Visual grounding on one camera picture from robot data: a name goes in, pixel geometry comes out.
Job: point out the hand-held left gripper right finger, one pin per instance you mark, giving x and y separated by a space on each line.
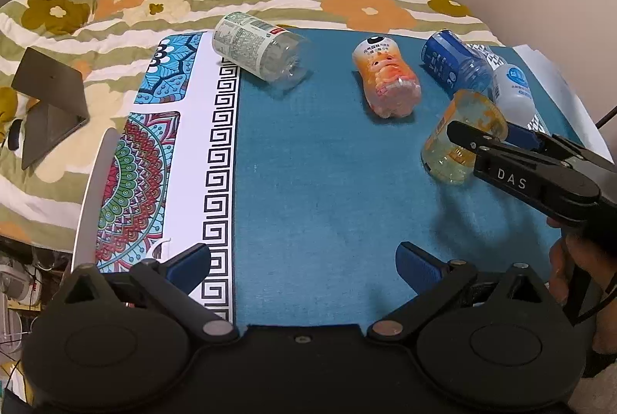
415 267

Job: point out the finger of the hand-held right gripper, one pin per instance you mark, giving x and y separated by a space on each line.
466 135
523 135

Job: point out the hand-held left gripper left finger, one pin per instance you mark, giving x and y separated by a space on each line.
191 263

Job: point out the yellow clear plastic bottle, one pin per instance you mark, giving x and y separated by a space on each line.
455 154

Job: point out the person's right hand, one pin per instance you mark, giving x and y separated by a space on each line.
559 267

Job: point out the small white label bottle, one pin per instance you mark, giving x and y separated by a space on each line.
512 92

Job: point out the blue label plastic bottle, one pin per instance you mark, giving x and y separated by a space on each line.
453 60

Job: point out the orange label plastic bottle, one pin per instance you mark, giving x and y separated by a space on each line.
388 76

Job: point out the teal mat with patterned border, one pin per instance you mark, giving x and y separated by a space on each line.
313 163

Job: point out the white appliance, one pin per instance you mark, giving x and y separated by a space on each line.
14 284

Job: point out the grey laptop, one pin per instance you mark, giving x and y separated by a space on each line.
46 105

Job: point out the small black device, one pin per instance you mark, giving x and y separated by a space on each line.
14 135

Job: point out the clear bottle with white label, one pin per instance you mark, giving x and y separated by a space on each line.
255 50

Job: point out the floral striped blanket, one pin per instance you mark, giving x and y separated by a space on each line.
144 4

